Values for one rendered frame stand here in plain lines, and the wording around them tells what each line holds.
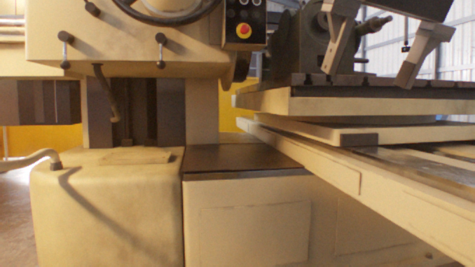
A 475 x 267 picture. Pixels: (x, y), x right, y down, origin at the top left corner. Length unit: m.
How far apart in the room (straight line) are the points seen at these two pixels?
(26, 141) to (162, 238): 3.18
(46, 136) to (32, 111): 2.05
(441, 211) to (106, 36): 1.07
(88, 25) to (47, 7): 0.16
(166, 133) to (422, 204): 1.35
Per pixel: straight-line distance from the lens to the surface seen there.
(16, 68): 1.46
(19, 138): 4.10
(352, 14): 0.35
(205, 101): 1.56
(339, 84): 0.94
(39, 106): 1.84
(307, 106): 0.83
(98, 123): 1.67
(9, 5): 2.02
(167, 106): 1.56
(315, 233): 1.25
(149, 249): 1.14
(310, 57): 0.90
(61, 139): 3.81
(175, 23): 0.70
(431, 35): 0.43
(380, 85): 1.05
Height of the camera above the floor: 0.90
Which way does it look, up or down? 4 degrees down
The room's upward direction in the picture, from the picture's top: straight up
